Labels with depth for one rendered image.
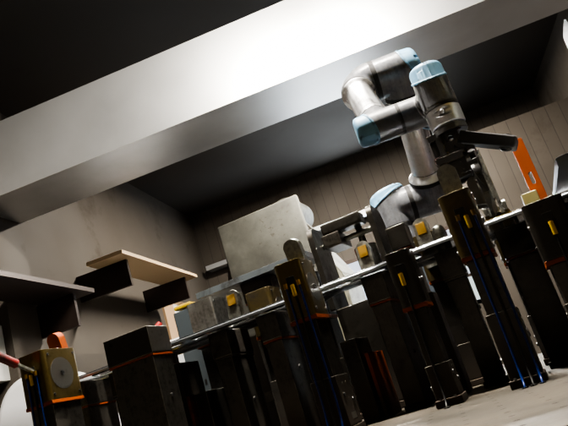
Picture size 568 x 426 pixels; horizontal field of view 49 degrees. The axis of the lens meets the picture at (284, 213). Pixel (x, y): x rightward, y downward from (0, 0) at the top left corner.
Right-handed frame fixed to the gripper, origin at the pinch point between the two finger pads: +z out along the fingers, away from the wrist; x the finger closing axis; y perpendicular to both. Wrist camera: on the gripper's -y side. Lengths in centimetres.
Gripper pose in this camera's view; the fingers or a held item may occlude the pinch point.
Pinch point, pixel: (495, 210)
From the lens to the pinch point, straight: 133.5
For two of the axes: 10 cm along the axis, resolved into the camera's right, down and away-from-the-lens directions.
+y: -8.8, 3.7, 3.0
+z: 2.9, 9.1, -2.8
